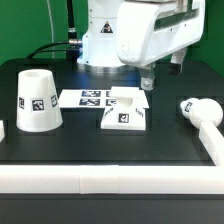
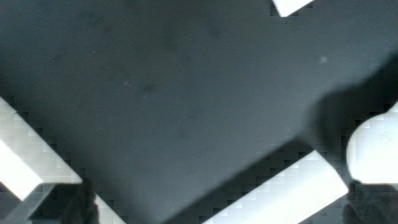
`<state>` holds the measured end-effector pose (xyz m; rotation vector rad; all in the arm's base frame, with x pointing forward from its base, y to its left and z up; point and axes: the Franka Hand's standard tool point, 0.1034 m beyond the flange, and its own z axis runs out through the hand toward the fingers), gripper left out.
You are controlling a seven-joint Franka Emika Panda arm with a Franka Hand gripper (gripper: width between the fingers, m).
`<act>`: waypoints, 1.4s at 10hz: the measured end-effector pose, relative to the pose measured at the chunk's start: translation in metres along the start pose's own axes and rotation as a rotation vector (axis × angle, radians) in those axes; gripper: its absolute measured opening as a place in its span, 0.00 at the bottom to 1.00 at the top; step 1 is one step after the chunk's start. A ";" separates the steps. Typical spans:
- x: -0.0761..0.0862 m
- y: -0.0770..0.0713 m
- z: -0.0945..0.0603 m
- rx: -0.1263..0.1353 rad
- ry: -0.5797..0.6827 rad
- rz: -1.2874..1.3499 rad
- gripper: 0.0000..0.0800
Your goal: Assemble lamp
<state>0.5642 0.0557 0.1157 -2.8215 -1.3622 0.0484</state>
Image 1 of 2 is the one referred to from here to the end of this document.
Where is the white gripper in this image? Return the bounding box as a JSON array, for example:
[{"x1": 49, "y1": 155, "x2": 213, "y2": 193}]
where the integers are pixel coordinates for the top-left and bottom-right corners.
[{"x1": 116, "y1": 0, "x2": 205, "y2": 91}]

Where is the white lamp bulb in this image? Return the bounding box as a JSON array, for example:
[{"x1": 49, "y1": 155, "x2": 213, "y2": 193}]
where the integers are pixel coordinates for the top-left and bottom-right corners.
[{"x1": 180, "y1": 98, "x2": 223, "y2": 129}]

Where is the white lamp base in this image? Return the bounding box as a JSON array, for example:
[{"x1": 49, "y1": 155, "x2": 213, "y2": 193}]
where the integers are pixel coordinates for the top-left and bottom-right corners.
[{"x1": 101, "y1": 86, "x2": 146, "y2": 131}]

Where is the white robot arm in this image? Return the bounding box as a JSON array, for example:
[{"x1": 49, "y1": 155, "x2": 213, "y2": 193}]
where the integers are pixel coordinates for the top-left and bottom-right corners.
[{"x1": 78, "y1": 0, "x2": 205, "y2": 91}]

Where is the white lamp shade cone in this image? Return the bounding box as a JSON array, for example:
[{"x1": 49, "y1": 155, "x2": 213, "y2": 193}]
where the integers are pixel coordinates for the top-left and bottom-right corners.
[{"x1": 16, "y1": 69, "x2": 63, "y2": 132}]

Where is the white marker sheet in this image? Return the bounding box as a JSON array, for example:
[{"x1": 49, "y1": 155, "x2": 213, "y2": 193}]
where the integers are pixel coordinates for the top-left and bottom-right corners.
[{"x1": 59, "y1": 87, "x2": 149, "y2": 109}]

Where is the white left fence piece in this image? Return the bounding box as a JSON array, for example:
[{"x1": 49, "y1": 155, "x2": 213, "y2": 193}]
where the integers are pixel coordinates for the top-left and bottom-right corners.
[{"x1": 0, "y1": 120, "x2": 5, "y2": 142}]

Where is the black thick cable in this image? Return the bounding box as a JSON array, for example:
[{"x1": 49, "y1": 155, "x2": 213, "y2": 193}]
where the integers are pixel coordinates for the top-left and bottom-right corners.
[{"x1": 26, "y1": 0, "x2": 84, "y2": 60}]

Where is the white thin cable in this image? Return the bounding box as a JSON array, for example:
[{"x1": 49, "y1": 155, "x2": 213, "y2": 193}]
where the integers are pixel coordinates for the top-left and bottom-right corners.
[{"x1": 46, "y1": 0, "x2": 56, "y2": 59}]

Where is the white front fence rail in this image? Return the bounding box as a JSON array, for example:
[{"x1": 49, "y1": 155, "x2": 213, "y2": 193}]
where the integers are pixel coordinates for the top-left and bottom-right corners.
[{"x1": 0, "y1": 165, "x2": 224, "y2": 194}]

